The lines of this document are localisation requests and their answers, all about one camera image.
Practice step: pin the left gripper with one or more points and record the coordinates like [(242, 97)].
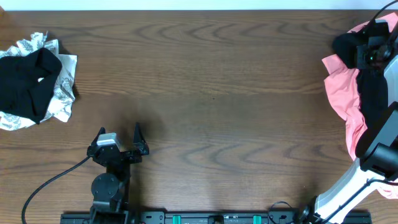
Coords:
[(123, 153)]

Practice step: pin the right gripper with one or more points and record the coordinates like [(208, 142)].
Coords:
[(362, 54)]

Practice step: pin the black shirt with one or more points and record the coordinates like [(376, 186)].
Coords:
[(372, 86)]

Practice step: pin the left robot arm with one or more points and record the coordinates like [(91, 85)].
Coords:
[(111, 189)]

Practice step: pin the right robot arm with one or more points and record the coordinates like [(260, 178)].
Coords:
[(376, 151)]

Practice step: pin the pink garment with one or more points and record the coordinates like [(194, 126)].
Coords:
[(342, 93)]

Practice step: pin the white leaf-patterned cloth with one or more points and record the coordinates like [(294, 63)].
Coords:
[(61, 103)]

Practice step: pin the black folded garment on left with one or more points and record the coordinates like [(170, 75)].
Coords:
[(27, 84)]

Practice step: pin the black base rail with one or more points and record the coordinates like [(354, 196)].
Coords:
[(181, 218)]

